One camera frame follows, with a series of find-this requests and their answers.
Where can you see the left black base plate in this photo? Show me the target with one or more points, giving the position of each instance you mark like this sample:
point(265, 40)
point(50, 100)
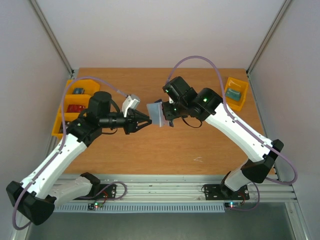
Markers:
point(107, 191)

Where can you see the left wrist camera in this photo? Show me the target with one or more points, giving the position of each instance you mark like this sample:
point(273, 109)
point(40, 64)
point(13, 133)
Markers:
point(131, 102)

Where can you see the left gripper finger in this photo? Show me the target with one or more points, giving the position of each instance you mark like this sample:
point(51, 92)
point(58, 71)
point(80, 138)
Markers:
point(140, 117)
point(137, 126)

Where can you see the right controller board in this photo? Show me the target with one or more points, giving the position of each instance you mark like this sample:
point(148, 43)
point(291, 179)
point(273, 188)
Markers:
point(231, 205)

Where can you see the left controller board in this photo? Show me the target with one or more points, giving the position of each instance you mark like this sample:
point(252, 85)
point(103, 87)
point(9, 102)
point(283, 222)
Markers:
point(95, 205)

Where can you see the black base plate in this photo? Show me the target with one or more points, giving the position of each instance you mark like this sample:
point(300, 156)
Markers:
point(107, 191)
point(213, 192)

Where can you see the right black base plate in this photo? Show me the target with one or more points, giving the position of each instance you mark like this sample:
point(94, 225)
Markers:
point(213, 192)

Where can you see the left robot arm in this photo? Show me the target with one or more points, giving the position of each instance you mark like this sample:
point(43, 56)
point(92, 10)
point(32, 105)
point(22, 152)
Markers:
point(35, 197)

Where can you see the yellow bin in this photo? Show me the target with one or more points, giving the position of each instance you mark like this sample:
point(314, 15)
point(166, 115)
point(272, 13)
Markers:
point(68, 117)
point(89, 87)
point(238, 85)
point(75, 103)

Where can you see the teal card in bin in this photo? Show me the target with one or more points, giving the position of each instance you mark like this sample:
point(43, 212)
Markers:
point(233, 94)

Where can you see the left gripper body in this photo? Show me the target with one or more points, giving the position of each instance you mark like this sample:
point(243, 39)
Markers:
point(129, 126)

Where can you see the yellow bin middle left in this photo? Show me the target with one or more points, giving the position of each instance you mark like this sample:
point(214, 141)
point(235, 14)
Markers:
point(75, 103)

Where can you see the grey slotted cable duct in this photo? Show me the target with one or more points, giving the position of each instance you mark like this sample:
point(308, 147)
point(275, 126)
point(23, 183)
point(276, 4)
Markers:
point(141, 208)

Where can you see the dark card in bin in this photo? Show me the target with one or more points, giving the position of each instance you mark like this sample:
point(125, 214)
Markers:
point(61, 127)

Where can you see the yellow bin far left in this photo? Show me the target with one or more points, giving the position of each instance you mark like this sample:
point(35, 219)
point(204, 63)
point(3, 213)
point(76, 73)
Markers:
point(89, 87)

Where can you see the blue card in bin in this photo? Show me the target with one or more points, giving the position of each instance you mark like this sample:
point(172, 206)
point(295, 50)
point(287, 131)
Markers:
point(78, 91)

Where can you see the blue card holder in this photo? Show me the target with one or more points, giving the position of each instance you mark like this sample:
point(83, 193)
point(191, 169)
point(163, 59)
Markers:
point(155, 112)

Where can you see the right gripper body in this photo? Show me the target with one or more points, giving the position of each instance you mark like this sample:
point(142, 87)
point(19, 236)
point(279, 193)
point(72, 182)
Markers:
point(165, 113)

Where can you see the yellow bin right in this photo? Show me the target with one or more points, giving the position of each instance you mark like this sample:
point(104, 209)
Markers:
point(238, 85)

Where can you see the controller board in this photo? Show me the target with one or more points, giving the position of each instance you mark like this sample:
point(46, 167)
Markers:
point(95, 205)
point(231, 205)

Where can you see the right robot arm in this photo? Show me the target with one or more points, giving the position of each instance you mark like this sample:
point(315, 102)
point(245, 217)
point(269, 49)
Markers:
point(208, 106)

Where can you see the red card in bin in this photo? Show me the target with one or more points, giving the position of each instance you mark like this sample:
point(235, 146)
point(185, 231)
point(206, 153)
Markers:
point(75, 108)

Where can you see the yellow bin near left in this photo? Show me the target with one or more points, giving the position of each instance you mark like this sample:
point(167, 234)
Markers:
point(68, 117)

